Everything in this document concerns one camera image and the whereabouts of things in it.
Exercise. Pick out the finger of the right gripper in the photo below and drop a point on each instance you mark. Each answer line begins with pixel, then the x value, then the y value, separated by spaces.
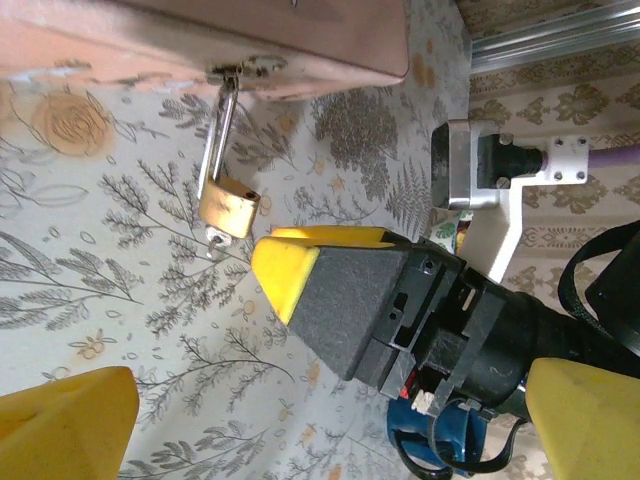
pixel 345 305
pixel 330 237

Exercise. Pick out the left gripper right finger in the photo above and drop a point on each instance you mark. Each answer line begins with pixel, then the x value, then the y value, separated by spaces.
pixel 595 425

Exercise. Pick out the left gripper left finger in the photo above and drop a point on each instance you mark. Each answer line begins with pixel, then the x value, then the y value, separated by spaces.
pixel 65 430

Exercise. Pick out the brass padlock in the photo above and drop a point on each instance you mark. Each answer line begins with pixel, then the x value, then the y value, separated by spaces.
pixel 227 207

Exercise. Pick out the small silver key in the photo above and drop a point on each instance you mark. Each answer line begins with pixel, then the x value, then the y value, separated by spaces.
pixel 217 240

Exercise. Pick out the blue round object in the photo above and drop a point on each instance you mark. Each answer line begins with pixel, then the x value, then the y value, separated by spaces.
pixel 407 430

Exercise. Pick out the floral table covering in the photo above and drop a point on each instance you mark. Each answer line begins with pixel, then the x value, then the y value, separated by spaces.
pixel 150 300

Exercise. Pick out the pink box with cartoon couple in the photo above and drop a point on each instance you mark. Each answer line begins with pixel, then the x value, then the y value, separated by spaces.
pixel 200 35

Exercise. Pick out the aluminium corner post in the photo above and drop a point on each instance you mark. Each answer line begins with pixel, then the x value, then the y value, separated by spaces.
pixel 550 35

